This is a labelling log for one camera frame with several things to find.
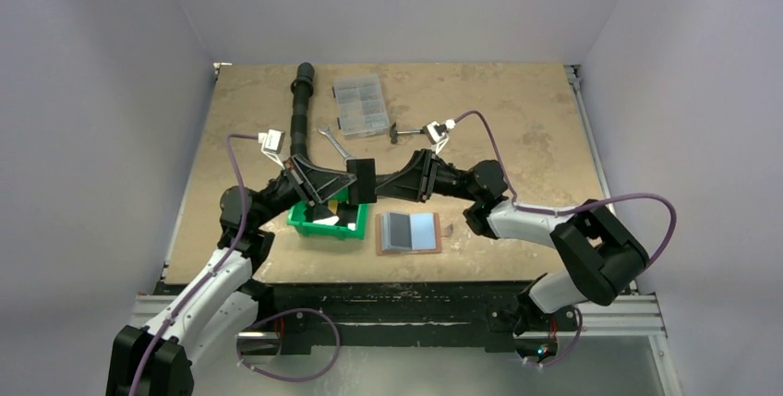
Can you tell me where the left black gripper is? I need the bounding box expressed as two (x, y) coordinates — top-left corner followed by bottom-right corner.
(253, 153), (355, 229)

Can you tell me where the green plastic bin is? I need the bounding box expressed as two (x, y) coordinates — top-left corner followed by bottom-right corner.
(286, 189), (369, 240)

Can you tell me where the black credit card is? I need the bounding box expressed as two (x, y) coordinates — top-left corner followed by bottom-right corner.
(346, 158), (378, 205)

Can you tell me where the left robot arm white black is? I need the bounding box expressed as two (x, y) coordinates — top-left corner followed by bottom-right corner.
(106, 154), (356, 395)

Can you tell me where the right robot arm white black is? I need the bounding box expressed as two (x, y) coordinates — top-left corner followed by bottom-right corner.
(375, 150), (651, 329)

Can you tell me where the white card in bin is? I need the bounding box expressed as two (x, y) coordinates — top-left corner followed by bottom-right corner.
(313, 215), (340, 226)

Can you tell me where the silver open-end wrench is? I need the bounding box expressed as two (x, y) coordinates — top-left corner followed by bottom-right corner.
(318, 126), (355, 162)

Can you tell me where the clear plastic screw organizer box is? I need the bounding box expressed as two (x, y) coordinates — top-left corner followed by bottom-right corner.
(332, 73), (391, 138)

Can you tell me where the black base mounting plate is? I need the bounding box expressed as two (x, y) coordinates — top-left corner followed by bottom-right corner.
(236, 281), (577, 357)

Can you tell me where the small black-handled hammer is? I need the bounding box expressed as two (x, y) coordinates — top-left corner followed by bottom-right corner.
(388, 122), (425, 145)

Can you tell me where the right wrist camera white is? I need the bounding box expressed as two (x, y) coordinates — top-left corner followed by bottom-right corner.
(422, 119), (456, 155)

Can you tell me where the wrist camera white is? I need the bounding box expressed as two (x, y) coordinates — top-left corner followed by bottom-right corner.
(422, 119), (456, 155)
(257, 128), (288, 168)

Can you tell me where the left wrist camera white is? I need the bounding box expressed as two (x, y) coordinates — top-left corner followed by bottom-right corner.
(257, 128), (288, 168)

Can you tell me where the black corrugated hose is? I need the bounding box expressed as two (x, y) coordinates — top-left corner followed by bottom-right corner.
(288, 62), (392, 198)

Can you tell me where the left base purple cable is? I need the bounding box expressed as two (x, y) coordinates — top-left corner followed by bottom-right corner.
(235, 308), (342, 383)

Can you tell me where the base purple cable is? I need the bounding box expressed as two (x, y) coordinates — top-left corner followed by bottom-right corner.
(520, 307), (585, 370)
(235, 308), (342, 383)

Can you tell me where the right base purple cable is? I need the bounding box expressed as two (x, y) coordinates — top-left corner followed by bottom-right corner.
(520, 307), (585, 370)

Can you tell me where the aluminium frame rail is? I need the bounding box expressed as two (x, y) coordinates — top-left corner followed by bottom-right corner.
(107, 282), (681, 395)

